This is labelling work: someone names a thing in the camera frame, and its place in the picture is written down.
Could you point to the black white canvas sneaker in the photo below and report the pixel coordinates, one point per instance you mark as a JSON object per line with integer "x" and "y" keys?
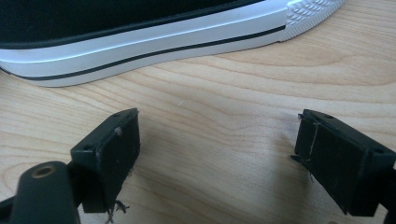
{"x": 124, "y": 43}

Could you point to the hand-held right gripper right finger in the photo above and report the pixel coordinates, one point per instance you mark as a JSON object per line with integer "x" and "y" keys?
{"x": 339, "y": 168}

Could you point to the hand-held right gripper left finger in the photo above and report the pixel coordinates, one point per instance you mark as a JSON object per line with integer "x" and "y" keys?
{"x": 106, "y": 161}

